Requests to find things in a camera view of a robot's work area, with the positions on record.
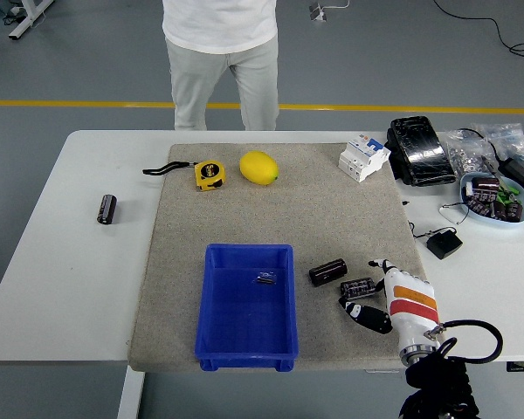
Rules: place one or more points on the light blue bowl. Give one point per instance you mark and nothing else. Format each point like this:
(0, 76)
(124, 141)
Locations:
(491, 221)

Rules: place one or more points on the person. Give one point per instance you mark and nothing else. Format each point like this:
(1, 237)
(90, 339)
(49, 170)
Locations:
(218, 26)

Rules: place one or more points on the dark brown cylindrical battery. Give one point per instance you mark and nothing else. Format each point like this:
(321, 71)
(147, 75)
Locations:
(327, 271)
(107, 209)

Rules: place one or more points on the dark battery with white print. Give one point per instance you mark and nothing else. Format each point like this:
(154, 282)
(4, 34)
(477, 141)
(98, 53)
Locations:
(357, 288)

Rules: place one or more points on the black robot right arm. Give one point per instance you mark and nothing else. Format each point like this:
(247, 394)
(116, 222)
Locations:
(436, 379)

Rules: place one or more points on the yellow lemon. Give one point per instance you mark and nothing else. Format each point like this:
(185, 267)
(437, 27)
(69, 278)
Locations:
(258, 168)

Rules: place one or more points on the white desk foot frame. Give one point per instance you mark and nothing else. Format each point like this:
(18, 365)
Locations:
(28, 19)

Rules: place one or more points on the large brown capacitor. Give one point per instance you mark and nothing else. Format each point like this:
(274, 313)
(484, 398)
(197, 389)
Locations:
(485, 183)

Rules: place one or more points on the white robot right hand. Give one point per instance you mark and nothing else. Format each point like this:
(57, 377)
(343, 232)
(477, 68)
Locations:
(412, 305)

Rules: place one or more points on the white table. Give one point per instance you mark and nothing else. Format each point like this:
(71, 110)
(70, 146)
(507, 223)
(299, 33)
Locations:
(70, 283)

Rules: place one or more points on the yellow tape measure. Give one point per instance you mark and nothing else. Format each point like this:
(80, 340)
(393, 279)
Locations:
(209, 175)

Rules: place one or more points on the clear bag of small parts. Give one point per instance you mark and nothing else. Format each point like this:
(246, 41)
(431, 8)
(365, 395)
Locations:
(511, 139)

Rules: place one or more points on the clear bag of metal nuts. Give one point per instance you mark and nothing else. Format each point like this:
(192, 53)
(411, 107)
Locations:
(463, 157)

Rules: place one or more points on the black wrapped box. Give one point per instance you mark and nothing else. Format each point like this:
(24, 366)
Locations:
(421, 153)

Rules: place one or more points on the green plastic part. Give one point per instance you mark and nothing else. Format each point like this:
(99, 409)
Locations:
(506, 194)

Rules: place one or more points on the dark capacitor with print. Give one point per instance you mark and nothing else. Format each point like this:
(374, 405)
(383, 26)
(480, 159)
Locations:
(478, 203)
(499, 210)
(514, 211)

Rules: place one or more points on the small clear bag black part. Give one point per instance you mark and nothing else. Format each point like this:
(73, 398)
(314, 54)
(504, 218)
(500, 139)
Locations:
(266, 279)

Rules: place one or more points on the white blue circuit breaker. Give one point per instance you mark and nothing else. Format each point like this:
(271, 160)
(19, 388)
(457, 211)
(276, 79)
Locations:
(360, 159)

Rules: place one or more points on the large black power adapter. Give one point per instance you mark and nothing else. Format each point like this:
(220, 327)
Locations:
(517, 168)

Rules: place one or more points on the white table leg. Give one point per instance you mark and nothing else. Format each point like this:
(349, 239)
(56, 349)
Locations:
(131, 393)

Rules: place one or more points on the small black power adapter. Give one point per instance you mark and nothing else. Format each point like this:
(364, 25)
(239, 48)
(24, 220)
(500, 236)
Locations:
(444, 245)

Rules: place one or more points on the grey-brown mat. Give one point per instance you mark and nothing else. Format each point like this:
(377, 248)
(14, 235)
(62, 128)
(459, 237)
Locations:
(332, 209)

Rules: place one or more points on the small white connector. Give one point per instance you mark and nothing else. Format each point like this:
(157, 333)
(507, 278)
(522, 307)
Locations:
(468, 189)

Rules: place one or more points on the silver floor socket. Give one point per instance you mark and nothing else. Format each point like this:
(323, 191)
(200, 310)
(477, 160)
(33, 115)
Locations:
(318, 12)

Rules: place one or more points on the blue plastic box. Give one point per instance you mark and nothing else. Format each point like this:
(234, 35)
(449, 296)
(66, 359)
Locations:
(244, 314)

